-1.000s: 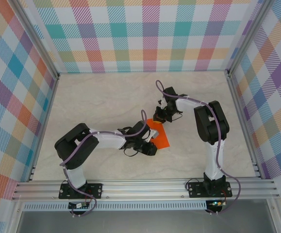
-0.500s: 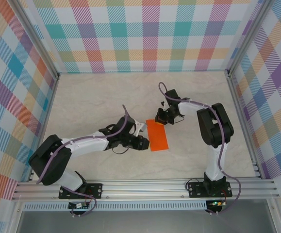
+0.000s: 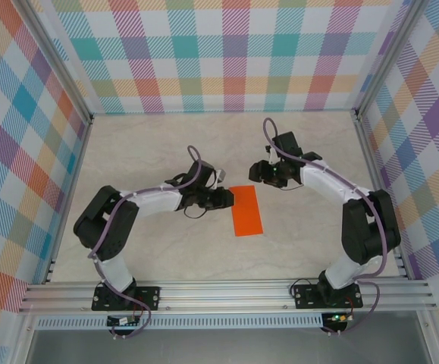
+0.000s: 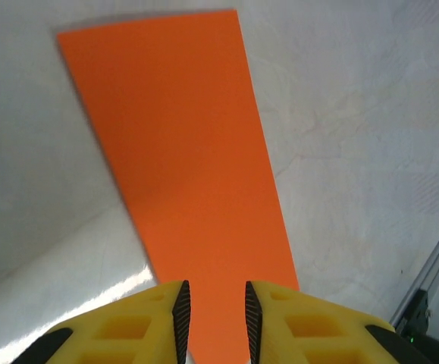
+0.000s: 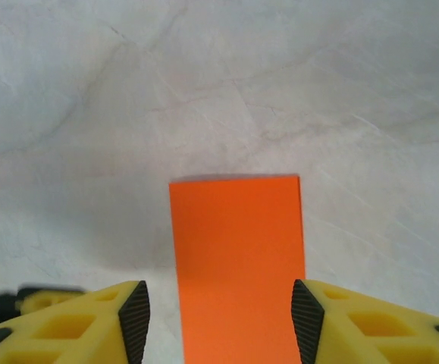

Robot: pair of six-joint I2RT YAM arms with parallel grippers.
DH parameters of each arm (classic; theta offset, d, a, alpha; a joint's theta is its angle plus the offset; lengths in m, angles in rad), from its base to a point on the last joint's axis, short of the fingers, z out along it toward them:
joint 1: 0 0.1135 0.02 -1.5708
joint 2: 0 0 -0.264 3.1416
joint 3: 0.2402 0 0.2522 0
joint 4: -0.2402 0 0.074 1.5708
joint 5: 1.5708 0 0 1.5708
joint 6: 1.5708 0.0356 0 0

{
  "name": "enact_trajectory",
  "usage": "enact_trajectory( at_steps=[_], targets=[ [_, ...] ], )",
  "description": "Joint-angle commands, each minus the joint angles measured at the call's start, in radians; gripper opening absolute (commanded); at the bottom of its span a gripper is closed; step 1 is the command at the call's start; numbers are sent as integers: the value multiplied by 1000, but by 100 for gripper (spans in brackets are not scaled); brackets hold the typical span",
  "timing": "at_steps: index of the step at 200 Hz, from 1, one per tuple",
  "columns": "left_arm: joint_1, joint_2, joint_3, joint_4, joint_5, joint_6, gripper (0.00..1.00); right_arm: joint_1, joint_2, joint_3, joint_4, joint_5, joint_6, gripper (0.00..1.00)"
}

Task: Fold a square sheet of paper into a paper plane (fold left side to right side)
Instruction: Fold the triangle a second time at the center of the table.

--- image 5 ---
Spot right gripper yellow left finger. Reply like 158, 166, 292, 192
0, 280, 152, 364

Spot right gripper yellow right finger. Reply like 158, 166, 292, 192
290, 278, 439, 364

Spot orange cloth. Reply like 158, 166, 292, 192
168, 174, 306, 364

